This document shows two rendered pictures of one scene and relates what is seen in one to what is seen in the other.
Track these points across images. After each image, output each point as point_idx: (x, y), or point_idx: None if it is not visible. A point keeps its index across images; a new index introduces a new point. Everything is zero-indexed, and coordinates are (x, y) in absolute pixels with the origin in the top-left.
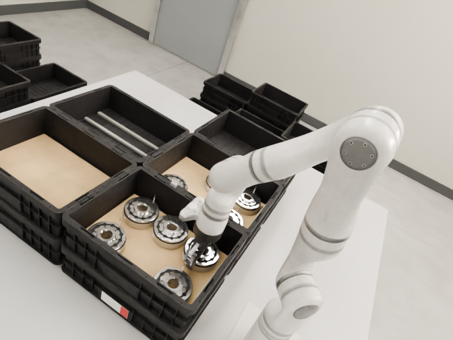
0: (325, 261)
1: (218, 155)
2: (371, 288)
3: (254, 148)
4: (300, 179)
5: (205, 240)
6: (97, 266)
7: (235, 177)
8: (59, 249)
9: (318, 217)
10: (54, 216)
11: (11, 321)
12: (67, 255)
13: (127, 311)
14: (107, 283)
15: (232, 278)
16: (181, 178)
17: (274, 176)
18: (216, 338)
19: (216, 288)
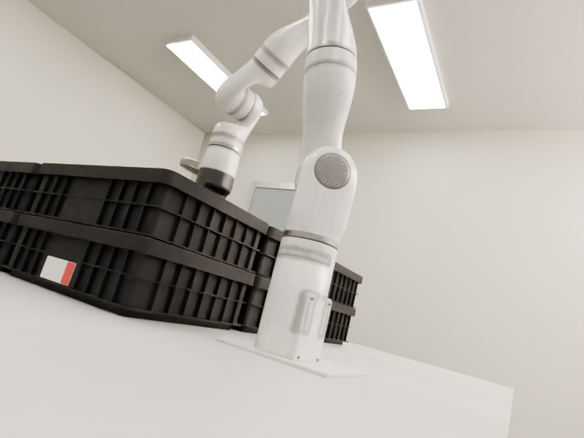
0: (415, 372)
1: None
2: (503, 398)
3: None
4: (372, 350)
5: (208, 177)
6: (57, 215)
7: (239, 75)
8: (14, 237)
9: (313, 30)
10: (32, 169)
11: None
12: (23, 222)
13: (75, 264)
14: (62, 225)
15: (255, 335)
16: None
17: (273, 48)
18: (209, 335)
19: (218, 262)
